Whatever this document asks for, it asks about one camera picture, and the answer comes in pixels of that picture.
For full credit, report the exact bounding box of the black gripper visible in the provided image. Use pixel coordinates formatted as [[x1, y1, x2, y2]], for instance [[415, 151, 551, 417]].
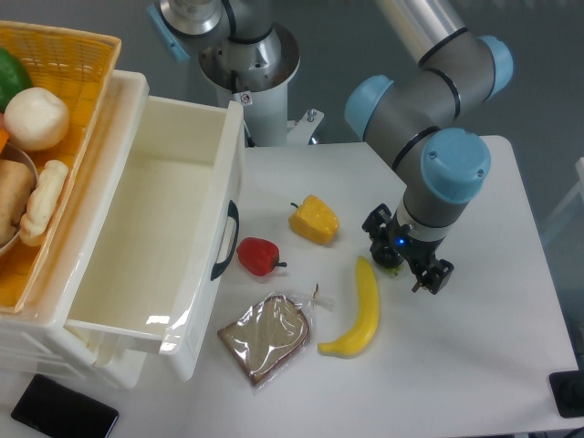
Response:
[[362, 203, 454, 295]]

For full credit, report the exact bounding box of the dark mangosteen with green calyx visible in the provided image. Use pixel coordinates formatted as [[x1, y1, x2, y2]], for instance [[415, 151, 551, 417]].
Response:
[[384, 263, 405, 277]]

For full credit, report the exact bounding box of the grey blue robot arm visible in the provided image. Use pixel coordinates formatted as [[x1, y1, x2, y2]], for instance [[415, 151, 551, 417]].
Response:
[[148, 1, 514, 293]]

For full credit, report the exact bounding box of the yellow banana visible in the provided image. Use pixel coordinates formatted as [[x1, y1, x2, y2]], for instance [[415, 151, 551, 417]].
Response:
[[318, 255, 381, 358]]

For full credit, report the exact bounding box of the yellow bell pepper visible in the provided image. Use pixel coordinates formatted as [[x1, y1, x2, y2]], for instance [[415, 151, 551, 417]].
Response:
[[288, 194, 339, 245]]

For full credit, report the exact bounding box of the red bell pepper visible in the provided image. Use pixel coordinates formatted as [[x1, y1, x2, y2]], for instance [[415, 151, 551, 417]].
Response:
[[236, 237, 287, 276]]

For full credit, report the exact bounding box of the bagged brown bread slice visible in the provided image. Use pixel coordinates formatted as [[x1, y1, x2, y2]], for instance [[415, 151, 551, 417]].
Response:
[[217, 287, 335, 389]]

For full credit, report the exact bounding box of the black device at table edge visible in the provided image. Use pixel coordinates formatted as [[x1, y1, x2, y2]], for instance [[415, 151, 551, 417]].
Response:
[[548, 370, 584, 418]]

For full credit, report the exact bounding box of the open white plastic drawer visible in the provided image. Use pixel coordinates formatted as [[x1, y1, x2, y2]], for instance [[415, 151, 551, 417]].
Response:
[[66, 97, 245, 388]]

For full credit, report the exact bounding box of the cream peanut shaped toy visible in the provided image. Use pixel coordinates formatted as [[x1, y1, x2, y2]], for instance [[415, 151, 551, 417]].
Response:
[[19, 160, 68, 246]]

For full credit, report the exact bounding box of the white plastic drawer cabinet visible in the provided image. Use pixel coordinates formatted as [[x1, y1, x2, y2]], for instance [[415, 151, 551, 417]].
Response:
[[1, 70, 149, 388]]

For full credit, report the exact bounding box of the orange woven basket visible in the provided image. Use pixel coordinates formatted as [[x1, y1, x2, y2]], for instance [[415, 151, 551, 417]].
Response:
[[1, 20, 121, 314]]

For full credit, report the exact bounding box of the black smartphone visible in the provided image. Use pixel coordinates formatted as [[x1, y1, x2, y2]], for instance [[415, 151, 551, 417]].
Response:
[[11, 374, 120, 438]]

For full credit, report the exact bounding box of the beige potato toy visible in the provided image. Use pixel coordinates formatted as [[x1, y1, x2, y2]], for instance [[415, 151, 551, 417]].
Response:
[[0, 160, 37, 246]]

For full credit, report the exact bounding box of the white round bun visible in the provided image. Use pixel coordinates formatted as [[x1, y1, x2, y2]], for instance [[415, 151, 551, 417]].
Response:
[[4, 87, 69, 151]]

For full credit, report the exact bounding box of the green pepper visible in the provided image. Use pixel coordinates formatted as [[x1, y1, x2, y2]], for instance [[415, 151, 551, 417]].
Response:
[[0, 47, 33, 113]]

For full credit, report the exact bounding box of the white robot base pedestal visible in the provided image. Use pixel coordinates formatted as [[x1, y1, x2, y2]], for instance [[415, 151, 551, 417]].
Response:
[[199, 24, 324, 147]]

